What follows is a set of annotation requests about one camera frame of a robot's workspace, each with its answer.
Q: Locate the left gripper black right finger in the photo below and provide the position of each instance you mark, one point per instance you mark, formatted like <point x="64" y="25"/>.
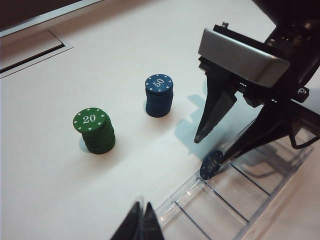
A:
<point x="153" y="230"/>

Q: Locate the clear plastic chip tray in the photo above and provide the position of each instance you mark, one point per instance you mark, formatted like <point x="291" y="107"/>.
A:
<point x="225" y="200"/>

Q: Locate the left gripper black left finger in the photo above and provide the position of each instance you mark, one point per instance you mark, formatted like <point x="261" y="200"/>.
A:
<point x="132" y="227"/>

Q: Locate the blue poker chip stack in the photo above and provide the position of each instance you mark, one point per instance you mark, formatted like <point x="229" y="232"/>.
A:
<point x="158" y="97"/>

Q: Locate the blue 50 poker chip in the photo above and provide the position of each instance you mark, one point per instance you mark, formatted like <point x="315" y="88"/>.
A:
<point x="210" y="166"/>

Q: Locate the wide brown desk partition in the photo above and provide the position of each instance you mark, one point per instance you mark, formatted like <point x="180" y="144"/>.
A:
<point x="25" y="10"/>

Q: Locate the green poker chip stack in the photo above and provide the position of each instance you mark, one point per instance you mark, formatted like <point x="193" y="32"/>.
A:
<point x="97" y="135"/>

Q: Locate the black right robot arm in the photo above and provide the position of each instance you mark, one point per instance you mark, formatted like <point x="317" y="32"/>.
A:
<point x="300" y="10"/>

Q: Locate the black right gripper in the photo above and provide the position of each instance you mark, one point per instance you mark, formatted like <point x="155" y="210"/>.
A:
<point x="305" y="62"/>

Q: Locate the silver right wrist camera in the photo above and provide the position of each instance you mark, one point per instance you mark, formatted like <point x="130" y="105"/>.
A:
<point x="240" y="57"/>

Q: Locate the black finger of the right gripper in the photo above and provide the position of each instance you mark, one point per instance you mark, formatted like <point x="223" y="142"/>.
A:
<point x="217" y="100"/>

